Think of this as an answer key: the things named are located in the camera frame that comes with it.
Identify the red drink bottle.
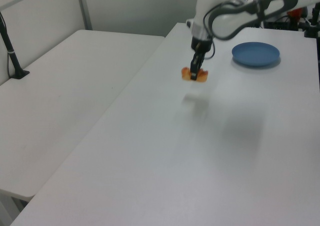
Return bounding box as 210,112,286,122
286,7,309,19

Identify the orange glazed bread roll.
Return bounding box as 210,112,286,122
180,66,210,83

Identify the black clamp camera stand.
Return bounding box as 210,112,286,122
303,1,320,39

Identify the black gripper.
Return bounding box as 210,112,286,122
189,35,214,82

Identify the thin black stand cable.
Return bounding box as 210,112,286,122
5,51,12,79

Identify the blue round plate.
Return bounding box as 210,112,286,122
231,42,281,68

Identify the black crate box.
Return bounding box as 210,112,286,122
263,20,304,32

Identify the grey arm cable hose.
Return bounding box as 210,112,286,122
202,0,300,40

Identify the white table leg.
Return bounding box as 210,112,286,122
0,192,29,226

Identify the black camera stand with base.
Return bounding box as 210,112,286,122
0,10,31,80

